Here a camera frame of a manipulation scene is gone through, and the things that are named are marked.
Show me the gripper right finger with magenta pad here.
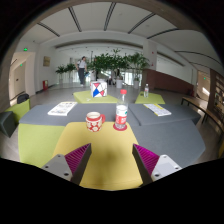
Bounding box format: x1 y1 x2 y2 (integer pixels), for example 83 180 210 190
132 144 181 186

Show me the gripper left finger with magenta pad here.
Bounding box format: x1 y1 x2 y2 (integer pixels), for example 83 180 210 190
42 144 92 185

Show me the clear water bottle red cap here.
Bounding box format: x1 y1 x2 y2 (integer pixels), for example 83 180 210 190
115 89 128 129

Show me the small distant water bottle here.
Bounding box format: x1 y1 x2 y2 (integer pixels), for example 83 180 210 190
144 84 149 98

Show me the round red coaster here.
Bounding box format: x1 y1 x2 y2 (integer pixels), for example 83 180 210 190
113 123 127 131

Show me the red floral ceramic mug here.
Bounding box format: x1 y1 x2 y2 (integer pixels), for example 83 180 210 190
86 112 105 132

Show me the yellow booklet on right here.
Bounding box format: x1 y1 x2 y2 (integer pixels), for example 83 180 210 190
145 104 171 117

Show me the open magazine on left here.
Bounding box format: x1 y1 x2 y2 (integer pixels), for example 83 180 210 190
48 102 77 116

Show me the long wooden bench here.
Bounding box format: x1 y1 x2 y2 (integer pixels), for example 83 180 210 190
181 97 224 134

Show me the white cube with coloured triangles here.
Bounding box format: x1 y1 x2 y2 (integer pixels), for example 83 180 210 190
91 81 107 98

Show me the dark office chair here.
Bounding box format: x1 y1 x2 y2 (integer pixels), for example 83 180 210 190
17 93 29 104

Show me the red fire extinguisher box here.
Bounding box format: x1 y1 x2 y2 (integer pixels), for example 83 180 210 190
42 80 48 91

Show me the brown reception counter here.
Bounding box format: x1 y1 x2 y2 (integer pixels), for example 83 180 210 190
141 69 194 96

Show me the potted plant far left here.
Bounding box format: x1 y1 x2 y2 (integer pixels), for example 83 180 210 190
56 65 66 84

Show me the walking person in white shirt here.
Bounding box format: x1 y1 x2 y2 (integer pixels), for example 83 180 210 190
77 56 87 86

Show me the potted plant right white pot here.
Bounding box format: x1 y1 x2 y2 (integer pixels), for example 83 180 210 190
129 52 149 89

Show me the potted plant in white pot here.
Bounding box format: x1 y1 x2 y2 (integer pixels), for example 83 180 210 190
108 49 129 89

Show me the framed wall picture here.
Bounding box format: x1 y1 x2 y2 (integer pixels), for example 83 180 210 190
43 56 51 67

